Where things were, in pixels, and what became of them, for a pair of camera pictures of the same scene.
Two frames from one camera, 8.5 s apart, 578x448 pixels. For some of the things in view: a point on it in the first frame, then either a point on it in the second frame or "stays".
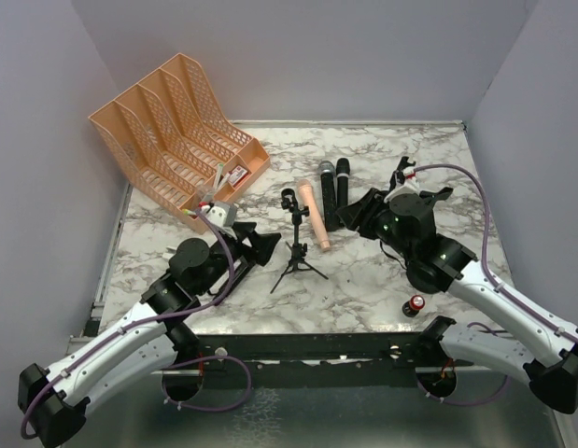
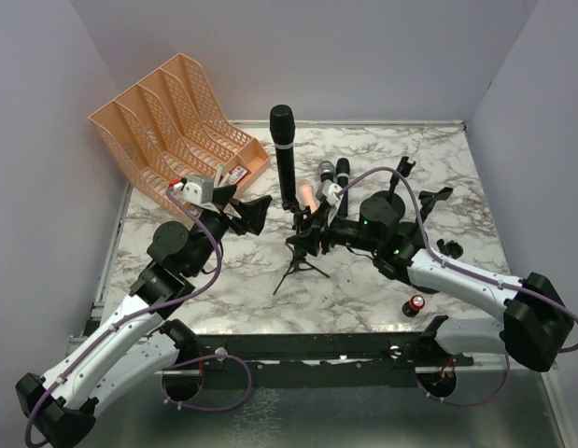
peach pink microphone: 308,197 stays
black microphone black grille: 343,173 stays
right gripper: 367,217 -> 321,231
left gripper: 250,241 -> 231,213
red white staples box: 237,175 stays
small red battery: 412,307 stays
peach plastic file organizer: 172,140 stays
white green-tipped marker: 218,176 stays
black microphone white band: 223,280 -> 282,129
